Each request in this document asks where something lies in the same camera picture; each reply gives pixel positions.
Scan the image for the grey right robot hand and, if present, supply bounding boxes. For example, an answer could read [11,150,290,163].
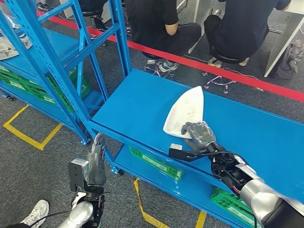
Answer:
[181,121,216,152]

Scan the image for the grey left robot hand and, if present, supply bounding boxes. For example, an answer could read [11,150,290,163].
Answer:
[87,132,106,186]

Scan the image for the white triangular plastic part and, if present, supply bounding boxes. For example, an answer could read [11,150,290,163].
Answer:
[163,85,204,140]

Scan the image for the yellow floor tape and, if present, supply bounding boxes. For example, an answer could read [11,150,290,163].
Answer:
[134,178,207,228]
[2,104,63,151]

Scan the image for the red barrier belt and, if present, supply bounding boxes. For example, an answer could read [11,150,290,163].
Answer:
[36,11,304,103]

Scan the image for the green plastic crate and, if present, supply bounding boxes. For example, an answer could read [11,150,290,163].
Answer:
[0,66,57,106]
[47,67,92,113]
[129,146,185,182]
[210,188,262,228]

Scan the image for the black office stool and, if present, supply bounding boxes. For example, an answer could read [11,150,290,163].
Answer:
[142,52,179,78]
[202,47,247,95]
[81,10,109,46]

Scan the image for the grey backpack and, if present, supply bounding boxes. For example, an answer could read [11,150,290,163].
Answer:
[276,39,304,79]

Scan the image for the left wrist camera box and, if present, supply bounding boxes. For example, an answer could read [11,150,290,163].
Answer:
[68,158,90,192]

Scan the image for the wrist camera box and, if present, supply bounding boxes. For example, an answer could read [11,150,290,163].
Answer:
[167,143,210,163]
[68,158,90,192]

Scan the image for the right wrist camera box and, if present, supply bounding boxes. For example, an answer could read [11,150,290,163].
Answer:
[167,143,210,163]

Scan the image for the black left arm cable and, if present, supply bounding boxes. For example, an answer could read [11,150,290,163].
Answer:
[29,210,72,228]

